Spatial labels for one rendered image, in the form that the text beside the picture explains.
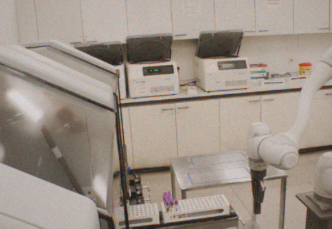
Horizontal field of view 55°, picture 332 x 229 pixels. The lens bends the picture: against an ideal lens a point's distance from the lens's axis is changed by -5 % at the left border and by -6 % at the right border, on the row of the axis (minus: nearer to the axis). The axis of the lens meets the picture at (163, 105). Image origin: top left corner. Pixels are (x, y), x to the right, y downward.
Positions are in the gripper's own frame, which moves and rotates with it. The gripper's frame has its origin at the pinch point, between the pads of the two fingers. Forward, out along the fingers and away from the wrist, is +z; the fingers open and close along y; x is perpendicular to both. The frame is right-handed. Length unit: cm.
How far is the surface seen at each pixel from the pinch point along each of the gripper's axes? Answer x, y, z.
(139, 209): -55, -1, -7
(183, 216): -36.0, 2.4, -2.3
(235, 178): -1.3, -28.0, -2.2
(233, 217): -13.9, 6.6, -0.7
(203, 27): 41, -258, -82
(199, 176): -19.5, -37.2, -2.3
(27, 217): -66, 103, -67
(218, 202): -19.2, 1.2, -6.6
